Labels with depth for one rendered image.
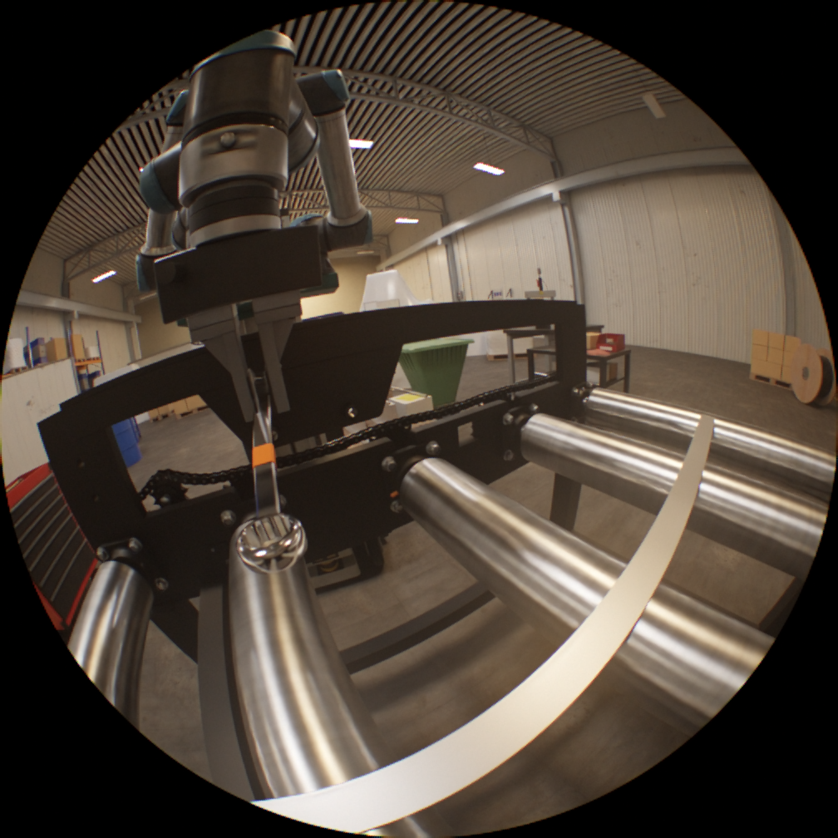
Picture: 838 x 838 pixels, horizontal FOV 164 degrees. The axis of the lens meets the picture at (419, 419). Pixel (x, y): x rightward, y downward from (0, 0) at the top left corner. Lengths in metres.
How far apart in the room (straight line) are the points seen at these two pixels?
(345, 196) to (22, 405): 4.50
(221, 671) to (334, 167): 1.17
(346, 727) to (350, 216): 1.21
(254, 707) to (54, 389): 4.90
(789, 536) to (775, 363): 7.04
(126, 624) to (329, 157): 1.13
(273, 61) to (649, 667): 0.55
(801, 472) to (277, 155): 0.94
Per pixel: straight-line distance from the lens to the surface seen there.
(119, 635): 0.49
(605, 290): 11.18
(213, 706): 0.47
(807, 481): 0.83
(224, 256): 0.24
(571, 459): 0.58
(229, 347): 0.25
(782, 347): 7.51
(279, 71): 0.29
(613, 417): 0.84
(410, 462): 0.53
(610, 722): 1.24
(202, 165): 0.24
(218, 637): 0.52
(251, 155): 0.24
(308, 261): 0.23
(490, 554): 0.34
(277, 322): 0.25
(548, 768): 1.16
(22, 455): 4.73
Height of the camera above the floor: 1.14
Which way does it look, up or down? 19 degrees down
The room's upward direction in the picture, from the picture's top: 8 degrees counter-clockwise
